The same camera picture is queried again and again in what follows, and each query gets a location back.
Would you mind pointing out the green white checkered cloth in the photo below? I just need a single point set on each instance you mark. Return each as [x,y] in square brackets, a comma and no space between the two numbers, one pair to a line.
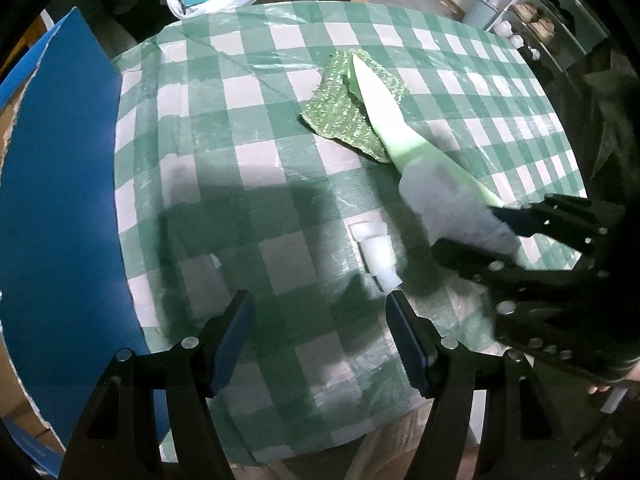
[250,160]

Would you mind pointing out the green knitted cloth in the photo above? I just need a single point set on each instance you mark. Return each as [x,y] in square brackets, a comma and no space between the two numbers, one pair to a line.
[335,105]

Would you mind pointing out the blue board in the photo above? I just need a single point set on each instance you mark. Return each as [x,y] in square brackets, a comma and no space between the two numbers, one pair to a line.
[65,185]

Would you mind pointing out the person's right hand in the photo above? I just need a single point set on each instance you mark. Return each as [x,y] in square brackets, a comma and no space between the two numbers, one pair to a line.
[622,380]

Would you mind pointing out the dark cloth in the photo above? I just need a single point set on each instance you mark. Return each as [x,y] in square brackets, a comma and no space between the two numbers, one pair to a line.
[612,110]

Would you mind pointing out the small white object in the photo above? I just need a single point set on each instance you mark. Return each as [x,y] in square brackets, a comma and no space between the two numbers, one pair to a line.
[377,255]

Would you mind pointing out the light blue bin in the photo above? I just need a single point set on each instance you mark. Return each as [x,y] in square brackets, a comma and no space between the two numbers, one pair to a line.
[481,16]

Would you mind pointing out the light green sheet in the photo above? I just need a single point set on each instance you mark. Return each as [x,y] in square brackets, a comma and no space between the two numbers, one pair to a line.
[385,115]

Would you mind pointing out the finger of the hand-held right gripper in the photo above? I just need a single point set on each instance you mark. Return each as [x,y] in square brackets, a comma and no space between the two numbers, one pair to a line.
[490,267]
[550,217]

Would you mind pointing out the light blue sock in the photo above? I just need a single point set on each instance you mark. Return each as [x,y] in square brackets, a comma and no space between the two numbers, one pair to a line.
[445,200]

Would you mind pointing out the shoe rack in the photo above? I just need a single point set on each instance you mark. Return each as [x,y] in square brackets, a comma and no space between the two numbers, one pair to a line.
[570,20]

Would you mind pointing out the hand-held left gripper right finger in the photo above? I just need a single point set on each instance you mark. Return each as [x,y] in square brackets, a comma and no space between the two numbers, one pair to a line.
[407,345]

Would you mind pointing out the white plastic bag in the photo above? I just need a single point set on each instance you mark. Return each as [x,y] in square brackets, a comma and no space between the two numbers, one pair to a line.
[200,10]

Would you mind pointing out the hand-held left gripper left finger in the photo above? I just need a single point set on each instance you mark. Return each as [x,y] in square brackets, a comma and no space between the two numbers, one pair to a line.
[232,345]

